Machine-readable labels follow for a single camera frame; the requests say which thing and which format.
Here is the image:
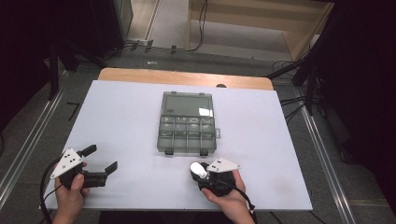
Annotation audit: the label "person's right hand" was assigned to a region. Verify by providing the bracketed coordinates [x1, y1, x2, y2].
[200, 169, 250, 219]

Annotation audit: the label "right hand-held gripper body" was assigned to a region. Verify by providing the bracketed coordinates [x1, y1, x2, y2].
[199, 157, 242, 198]

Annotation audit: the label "wooden step platform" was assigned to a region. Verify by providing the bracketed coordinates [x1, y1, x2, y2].
[187, 0, 334, 63]

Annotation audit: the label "black metal stand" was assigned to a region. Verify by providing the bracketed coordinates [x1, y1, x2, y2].
[265, 0, 335, 117]
[46, 36, 110, 101]

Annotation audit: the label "black floor cables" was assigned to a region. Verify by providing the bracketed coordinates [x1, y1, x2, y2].
[279, 95, 309, 124]

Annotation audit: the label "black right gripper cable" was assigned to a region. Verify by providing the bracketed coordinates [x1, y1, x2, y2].
[222, 179, 259, 224]

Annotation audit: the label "smoky transparent plastic storage box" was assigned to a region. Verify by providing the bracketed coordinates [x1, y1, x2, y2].
[157, 91, 222, 157]

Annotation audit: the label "black floor cable bundle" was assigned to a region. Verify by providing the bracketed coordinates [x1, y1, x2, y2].
[106, 0, 209, 56]

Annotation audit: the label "black curtain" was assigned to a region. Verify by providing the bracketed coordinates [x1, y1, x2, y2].
[311, 0, 396, 208]

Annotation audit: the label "white board table cover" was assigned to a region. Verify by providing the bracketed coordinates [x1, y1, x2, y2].
[38, 79, 313, 212]

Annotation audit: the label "wooden table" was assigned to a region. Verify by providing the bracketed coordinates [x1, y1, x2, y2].
[97, 67, 275, 91]

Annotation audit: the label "metal floor rail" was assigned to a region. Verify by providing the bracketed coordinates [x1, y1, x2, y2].
[293, 88, 359, 224]
[0, 90, 67, 208]

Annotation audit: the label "dark glass-fronted cabinet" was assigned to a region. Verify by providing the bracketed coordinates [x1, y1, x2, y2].
[90, 0, 134, 60]

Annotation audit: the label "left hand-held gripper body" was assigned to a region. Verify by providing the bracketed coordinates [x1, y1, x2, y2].
[49, 147, 108, 190]

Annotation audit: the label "person's left hand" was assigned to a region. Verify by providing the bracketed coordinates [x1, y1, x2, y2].
[54, 161, 91, 217]

